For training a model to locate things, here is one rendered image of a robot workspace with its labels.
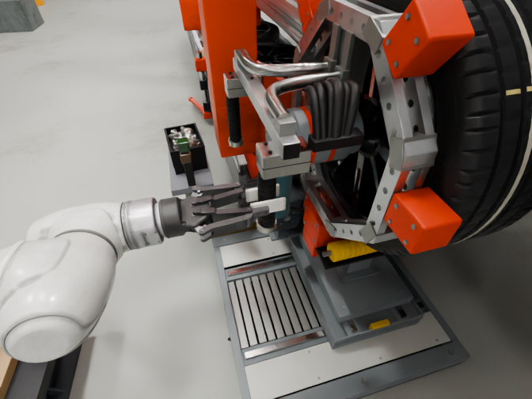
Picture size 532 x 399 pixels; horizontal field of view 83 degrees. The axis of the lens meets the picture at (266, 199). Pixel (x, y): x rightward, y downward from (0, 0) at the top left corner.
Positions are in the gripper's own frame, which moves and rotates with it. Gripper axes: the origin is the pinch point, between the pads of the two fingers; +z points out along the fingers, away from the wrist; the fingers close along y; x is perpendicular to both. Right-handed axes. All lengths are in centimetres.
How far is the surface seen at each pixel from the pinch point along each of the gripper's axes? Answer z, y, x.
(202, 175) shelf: -11, -60, -38
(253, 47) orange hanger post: 13, -60, 10
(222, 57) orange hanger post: 2, -60, 8
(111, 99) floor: -78, -254, -83
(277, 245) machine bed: 18, -44, -75
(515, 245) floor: 139, -17, -83
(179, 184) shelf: -21, -57, -38
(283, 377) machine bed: 3, 11, -75
